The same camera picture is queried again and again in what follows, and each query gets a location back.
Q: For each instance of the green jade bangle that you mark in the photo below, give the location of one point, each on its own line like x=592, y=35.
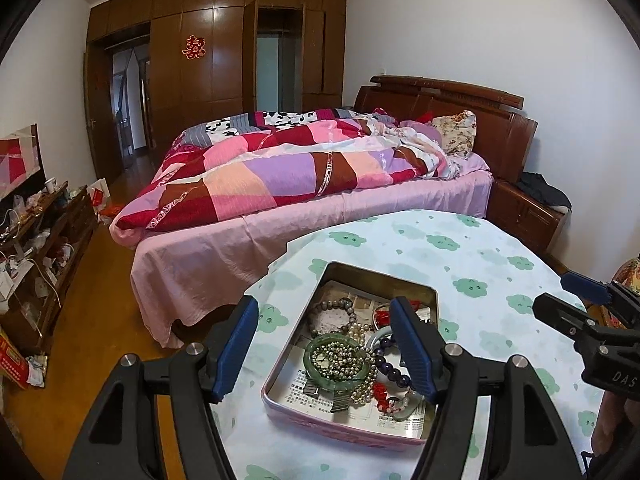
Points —
x=311, y=365

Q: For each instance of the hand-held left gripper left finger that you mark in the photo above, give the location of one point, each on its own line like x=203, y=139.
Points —
x=237, y=350

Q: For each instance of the wooden bed headboard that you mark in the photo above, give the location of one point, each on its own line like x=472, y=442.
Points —
x=500, y=130

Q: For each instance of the printed paper sheet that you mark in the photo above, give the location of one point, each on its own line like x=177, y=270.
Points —
x=305, y=385

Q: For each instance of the colourful patterned bag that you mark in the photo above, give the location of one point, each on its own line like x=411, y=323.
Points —
x=629, y=272

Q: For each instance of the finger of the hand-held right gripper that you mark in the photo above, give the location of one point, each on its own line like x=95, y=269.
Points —
x=582, y=285
x=555, y=315

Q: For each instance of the red cardboard box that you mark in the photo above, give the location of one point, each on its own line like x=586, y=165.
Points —
x=12, y=360

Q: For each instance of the dark clothes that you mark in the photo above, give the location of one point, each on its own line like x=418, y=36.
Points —
x=542, y=190

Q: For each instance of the pink tin box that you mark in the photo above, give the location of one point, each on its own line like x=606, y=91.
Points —
x=320, y=427

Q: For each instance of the wooden nightstand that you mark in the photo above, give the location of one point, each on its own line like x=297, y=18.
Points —
x=525, y=220

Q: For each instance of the brown wooden wardrobe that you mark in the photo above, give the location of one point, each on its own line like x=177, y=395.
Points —
x=225, y=60

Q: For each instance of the floral pillow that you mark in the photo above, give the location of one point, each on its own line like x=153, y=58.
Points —
x=455, y=132

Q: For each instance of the red tassel ornament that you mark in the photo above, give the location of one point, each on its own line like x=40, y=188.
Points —
x=384, y=316

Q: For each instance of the red paper decoration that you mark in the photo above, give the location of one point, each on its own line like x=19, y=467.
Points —
x=193, y=47

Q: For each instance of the white and red bag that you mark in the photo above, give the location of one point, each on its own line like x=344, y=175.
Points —
x=99, y=197

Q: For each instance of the pale grey jade bangle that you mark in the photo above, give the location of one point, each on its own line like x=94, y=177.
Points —
x=374, y=341

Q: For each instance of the silver wristwatch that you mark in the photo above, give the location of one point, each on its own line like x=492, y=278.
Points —
x=341, y=402

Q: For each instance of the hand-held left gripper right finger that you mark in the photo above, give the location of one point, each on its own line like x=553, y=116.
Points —
x=412, y=355

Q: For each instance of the cloth covered television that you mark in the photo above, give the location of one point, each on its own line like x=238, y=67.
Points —
x=20, y=160

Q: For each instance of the wooden television cabinet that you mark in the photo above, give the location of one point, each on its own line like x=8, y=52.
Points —
x=60, y=260

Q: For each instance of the person's right hand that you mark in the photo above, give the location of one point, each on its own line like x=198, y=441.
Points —
x=607, y=425

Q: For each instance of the bed with patchwork quilt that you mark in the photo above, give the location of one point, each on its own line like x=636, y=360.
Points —
x=210, y=270

